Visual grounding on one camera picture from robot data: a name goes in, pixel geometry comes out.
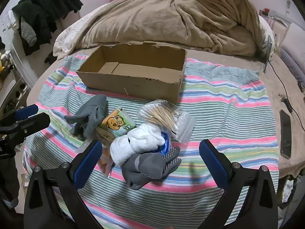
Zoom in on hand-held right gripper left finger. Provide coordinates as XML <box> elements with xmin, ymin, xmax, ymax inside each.
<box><xmin>24</xmin><ymin>139</ymin><xmax>103</xmax><ymax>229</ymax></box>

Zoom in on pile of black clothes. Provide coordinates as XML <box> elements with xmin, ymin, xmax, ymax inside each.
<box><xmin>12</xmin><ymin>0</ymin><xmax>84</xmax><ymax>56</ymax></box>

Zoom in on grey shelf unit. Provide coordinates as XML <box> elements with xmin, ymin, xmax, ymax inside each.
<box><xmin>0</xmin><ymin>69</ymin><xmax>30</xmax><ymax>115</ymax></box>

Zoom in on grey non-slip socks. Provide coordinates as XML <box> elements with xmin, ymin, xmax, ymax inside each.
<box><xmin>121</xmin><ymin>146</ymin><xmax>181</xmax><ymax>191</ymax></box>

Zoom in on blue tissue pack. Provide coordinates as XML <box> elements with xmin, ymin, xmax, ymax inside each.
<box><xmin>157</xmin><ymin>130</ymin><xmax>171</xmax><ymax>155</ymax></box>

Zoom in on white pillow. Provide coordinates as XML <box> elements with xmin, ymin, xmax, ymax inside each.
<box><xmin>258</xmin><ymin>14</ymin><xmax>274</xmax><ymax>43</ymax></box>

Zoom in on small brown packet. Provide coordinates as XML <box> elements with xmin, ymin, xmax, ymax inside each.
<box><xmin>95</xmin><ymin>126</ymin><xmax>116</xmax><ymax>146</ymax></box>

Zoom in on grey padded garment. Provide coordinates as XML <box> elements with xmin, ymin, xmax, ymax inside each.
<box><xmin>21</xmin><ymin>17</ymin><xmax>37</xmax><ymax>47</ymax></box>

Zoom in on cardboard box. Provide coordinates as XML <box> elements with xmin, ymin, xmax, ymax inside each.
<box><xmin>76</xmin><ymin>42</ymin><xmax>187</xmax><ymax>104</ymax></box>

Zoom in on white socks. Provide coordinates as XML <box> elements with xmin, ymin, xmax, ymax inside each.
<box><xmin>110</xmin><ymin>123</ymin><xmax>166</xmax><ymax>166</ymax></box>

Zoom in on striped blanket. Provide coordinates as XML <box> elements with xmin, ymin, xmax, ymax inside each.
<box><xmin>22</xmin><ymin>55</ymin><xmax>280</xmax><ymax>229</ymax></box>

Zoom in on zip bag of cotton swabs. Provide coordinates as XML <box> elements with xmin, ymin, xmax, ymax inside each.
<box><xmin>137</xmin><ymin>99</ymin><xmax>198</xmax><ymax>142</ymax></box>

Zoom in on beige fleece blanket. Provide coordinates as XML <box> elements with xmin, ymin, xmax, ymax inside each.
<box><xmin>71</xmin><ymin>0</ymin><xmax>267</xmax><ymax>58</ymax></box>

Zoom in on white quilt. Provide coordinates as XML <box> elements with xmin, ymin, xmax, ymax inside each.
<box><xmin>53</xmin><ymin>3</ymin><xmax>112</xmax><ymax>55</ymax></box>

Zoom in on grey pillow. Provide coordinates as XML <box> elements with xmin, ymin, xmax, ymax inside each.
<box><xmin>279</xmin><ymin>23</ymin><xmax>305</xmax><ymax>86</ymax></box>

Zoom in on metal rack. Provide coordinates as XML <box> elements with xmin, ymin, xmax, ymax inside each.
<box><xmin>258</xmin><ymin>8</ymin><xmax>293</xmax><ymax>27</ymax></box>

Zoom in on grey fuzzy cloth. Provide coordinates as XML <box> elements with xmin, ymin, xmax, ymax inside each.
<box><xmin>64</xmin><ymin>94</ymin><xmax>108</xmax><ymax>141</ymax></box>

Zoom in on orange snack packet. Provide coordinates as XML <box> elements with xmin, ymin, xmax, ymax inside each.
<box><xmin>96</xmin><ymin>148</ymin><xmax>115</xmax><ymax>178</ymax></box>

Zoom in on cartoon print tissue packet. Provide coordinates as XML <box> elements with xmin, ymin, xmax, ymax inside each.
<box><xmin>101</xmin><ymin>107</ymin><xmax>137</xmax><ymax>137</ymax></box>

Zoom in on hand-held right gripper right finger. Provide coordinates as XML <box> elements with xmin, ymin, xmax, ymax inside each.
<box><xmin>199</xmin><ymin>139</ymin><xmax>279</xmax><ymax>229</ymax></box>

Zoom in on standing tablet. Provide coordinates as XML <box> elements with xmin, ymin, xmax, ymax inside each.
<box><xmin>263</xmin><ymin>35</ymin><xmax>273</xmax><ymax>73</ymax></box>

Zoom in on black cable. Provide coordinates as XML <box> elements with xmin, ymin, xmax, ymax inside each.
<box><xmin>268</xmin><ymin>60</ymin><xmax>302</xmax><ymax>124</ymax></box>

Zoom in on black smartphone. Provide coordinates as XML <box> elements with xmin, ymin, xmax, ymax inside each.
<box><xmin>279</xmin><ymin>109</ymin><xmax>292</xmax><ymax>159</ymax></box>

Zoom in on black glove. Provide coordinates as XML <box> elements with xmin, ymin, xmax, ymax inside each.
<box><xmin>44</xmin><ymin>52</ymin><xmax>59</xmax><ymax>65</ymax></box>

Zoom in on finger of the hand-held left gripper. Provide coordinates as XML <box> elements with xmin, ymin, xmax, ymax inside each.
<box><xmin>13</xmin><ymin>104</ymin><xmax>39</xmax><ymax>123</ymax></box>
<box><xmin>0</xmin><ymin>112</ymin><xmax>51</xmax><ymax>137</ymax></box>

